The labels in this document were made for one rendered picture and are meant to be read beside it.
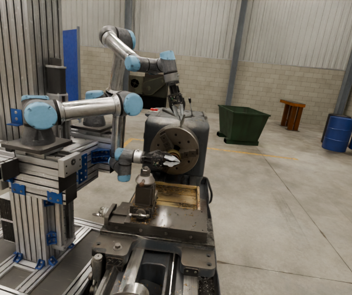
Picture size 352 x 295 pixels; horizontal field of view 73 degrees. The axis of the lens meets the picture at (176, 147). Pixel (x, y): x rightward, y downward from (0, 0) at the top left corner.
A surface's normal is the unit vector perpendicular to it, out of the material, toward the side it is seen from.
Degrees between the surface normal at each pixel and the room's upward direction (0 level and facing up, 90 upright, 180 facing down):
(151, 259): 0
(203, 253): 0
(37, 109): 91
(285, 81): 90
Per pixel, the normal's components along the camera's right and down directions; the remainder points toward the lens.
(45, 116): 0.45, 0.32
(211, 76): -0.11, 0.28
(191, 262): 0.10, -0.95
